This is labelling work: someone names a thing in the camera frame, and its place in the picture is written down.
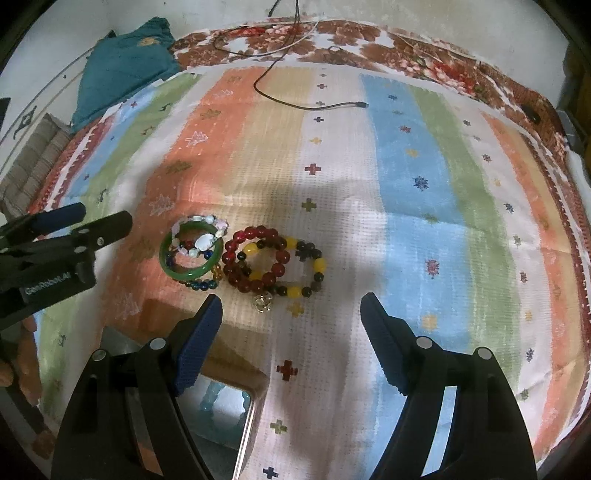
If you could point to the green jade bangle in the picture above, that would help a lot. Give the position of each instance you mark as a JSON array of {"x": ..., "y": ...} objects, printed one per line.
[{"x": 165, "y": 263}]

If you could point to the teal cloth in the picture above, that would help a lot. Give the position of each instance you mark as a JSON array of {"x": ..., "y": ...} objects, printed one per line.
[{"x": 120, "y": 64}]

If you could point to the small gold charm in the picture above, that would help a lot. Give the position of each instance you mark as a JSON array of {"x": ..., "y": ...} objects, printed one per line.
[{"x": 261, "y": 303}]

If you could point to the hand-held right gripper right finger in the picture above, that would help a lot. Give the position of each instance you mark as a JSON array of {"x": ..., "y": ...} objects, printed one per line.
[{"x": 383, "y": 341}]

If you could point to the striped printed blanket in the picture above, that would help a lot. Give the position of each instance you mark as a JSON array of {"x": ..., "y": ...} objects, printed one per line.
[{"x": 406, "y": 184}]

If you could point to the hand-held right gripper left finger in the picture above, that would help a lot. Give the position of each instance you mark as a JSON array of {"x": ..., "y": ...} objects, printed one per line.
[{"x": 201, "y": 350}]

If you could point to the brown plaid cushion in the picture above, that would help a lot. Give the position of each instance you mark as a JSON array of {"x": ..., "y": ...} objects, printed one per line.
[{"x": 32, "y": 161}]

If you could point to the person's left hand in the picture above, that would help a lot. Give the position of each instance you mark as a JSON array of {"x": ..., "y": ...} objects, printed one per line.
[{"x": 27, "y": 350}]

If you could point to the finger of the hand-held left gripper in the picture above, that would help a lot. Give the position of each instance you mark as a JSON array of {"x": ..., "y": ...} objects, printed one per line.
[
  {"x": 60, "y": 217},
  {"x": 108, "y": 228}
]

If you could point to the shiny metal box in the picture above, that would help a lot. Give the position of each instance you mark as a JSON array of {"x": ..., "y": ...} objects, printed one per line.
[{"x": 233, "y": 406}]

